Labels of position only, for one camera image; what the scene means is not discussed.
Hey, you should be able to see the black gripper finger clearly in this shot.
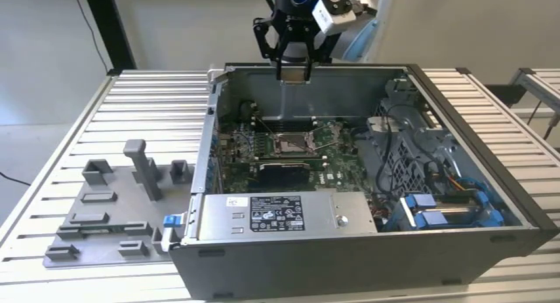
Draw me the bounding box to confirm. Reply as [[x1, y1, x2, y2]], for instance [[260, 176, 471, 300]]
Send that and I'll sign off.
[[252, 16, 291, 81], [303, 23, 335, 83]]

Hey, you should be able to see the silver square CPU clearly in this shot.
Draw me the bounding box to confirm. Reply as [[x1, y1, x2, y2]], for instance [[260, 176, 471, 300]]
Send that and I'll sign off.
[[280, 66, 308, 85]]

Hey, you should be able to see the black RAM slot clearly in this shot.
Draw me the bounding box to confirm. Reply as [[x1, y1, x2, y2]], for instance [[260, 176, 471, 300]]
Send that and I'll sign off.
[[256, 115, 317, 127]]

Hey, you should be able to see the CPU socket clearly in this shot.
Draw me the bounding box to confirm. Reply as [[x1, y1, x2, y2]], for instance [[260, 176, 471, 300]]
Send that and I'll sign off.
[[273, 132, 316, 158]]

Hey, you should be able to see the green motherboard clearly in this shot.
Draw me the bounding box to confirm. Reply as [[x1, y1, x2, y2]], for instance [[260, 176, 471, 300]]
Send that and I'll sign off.
[[216, 117, 373, 194]]

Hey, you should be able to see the black fan shroud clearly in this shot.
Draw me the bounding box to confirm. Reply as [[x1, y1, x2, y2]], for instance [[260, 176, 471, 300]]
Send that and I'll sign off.
[[256, 163, 312, 190]]

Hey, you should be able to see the black plastic drive cage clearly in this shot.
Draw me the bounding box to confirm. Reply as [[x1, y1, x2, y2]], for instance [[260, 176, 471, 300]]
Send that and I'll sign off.
[[357, 96, 464, 199]]

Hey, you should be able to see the black power supply label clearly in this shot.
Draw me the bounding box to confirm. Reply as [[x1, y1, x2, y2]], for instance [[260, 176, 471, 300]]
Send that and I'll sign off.
[[248, 194, 304, 232]]

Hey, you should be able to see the blue disk carrier in bay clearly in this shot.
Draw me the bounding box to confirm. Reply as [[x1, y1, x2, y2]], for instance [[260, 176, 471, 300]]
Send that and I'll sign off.
[[411, 207, 505, 230], [401, 190, 491, 209]]

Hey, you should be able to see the silver power supply unit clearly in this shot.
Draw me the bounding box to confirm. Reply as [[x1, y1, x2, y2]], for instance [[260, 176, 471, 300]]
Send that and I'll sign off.
[[195, 191, 380, 242]]

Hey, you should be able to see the grey parts rack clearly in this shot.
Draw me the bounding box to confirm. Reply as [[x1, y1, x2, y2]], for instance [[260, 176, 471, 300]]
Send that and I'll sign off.
[[41, 138, 196, 270]]

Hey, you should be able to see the hard disk in blue carrier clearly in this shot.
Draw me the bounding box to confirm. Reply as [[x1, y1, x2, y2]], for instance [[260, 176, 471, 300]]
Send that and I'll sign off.
[[159, 213, 183, 253]]

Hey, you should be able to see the open black PC case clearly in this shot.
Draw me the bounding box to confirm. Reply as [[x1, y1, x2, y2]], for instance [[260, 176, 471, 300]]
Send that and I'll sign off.
[[168, 62, 560, 300]]

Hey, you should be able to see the white upright post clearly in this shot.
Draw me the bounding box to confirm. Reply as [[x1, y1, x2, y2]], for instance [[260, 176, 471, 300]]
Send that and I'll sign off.
[[367, 0, 396, 63]]

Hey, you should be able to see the silver metal bracket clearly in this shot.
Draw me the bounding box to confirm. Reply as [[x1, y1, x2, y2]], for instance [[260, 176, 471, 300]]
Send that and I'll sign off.
[[365, 116, 401, 133]]

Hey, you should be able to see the black upright frame post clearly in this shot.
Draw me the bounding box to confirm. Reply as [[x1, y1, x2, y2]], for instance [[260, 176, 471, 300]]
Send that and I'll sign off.
[[83, 0, 137, 70]]

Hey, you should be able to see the thin black wall cable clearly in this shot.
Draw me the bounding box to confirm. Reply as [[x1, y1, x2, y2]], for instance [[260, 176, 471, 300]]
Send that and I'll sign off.
[[72, 0, 109, 73]]

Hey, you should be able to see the black floor cable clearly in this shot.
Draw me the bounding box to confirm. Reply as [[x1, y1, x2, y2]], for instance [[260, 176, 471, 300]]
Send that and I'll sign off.
[[0, 171, 31, 186]]

